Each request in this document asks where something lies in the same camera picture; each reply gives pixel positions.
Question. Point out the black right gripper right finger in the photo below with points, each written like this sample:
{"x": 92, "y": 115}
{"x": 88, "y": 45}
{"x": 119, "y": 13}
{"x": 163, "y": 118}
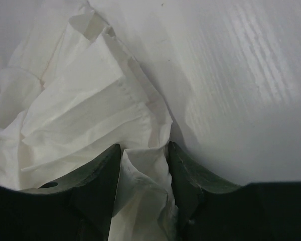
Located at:
{"x": 212, "y": 208}

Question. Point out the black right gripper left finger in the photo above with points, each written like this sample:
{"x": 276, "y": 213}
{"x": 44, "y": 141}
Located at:
{"x": 76, "y": 206}

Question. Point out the white ruffled skirt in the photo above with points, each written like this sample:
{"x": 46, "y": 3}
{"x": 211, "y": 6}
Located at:
{"x": 70, "y": 90}

